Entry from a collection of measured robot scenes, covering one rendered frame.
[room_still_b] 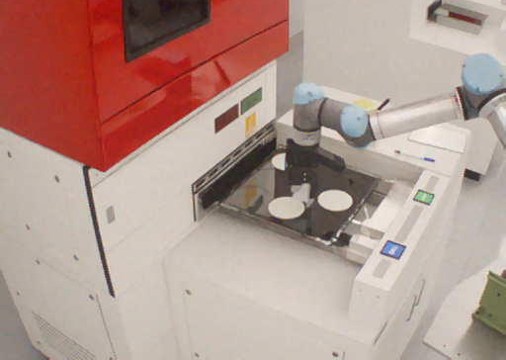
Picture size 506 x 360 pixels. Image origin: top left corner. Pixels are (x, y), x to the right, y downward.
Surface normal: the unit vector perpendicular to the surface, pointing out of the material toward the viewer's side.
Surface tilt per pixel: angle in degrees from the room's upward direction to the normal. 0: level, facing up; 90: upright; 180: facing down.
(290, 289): 0
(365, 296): 90
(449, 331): 0
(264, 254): 0
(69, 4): 90
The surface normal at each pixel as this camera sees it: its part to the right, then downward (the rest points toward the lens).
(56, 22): -0.53, 0.46
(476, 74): -0.44, -0.33
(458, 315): 0.00, -0.84
